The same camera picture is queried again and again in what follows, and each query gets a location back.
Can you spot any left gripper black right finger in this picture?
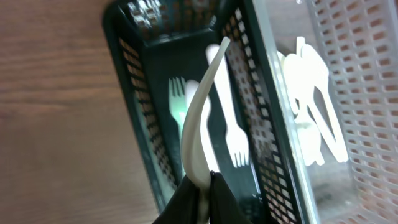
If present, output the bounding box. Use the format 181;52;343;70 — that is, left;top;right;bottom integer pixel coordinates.
210;171;251;224

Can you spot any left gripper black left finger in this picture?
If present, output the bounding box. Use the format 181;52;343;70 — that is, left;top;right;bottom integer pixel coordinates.
153;176;199;224

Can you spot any wooden fork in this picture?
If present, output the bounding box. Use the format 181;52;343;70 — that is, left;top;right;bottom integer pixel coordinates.
181;37;231;223
214;57;249;168
169;77;187;134

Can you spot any white plastic spoon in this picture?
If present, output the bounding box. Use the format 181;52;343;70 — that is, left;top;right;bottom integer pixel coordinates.
296;36;349;162
294;100;325;166
276;51;326;167

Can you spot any black perforated plastic basket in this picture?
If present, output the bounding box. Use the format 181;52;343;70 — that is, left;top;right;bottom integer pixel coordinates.
103;1;313;223

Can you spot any clear perforated plastic basket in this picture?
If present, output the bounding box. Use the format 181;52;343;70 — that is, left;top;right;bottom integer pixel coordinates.
254;0;397;223

